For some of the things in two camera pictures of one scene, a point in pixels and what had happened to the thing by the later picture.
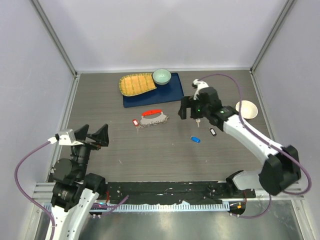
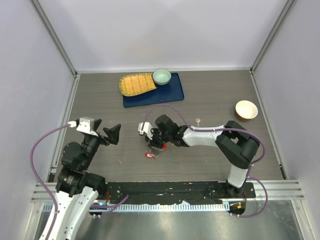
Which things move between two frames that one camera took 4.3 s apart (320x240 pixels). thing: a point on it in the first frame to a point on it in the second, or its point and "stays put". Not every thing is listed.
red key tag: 135,122 to 149,155
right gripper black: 187,102 to 153,143
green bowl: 161,76 stays put
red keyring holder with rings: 152,117 to 155,151
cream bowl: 249,110 stays put
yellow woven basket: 134,84 stays put
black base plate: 204,192 stays put
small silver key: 198,120 stays put
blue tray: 172,91 stays put
